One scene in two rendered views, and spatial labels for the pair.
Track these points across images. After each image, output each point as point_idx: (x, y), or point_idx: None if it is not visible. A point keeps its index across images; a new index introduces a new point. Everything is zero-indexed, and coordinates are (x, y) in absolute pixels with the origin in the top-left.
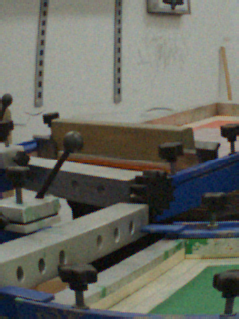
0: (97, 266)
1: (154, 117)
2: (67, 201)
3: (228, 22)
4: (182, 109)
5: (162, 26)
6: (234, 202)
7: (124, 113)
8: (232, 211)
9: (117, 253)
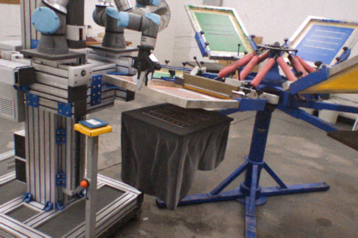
0: (221, 150)
1: (213, 99)
2: (233, 119)
3: None
4: (202, 99)
5: None
6: (167, 109)
7: None
8: (168, 103)
9: (215, 147)
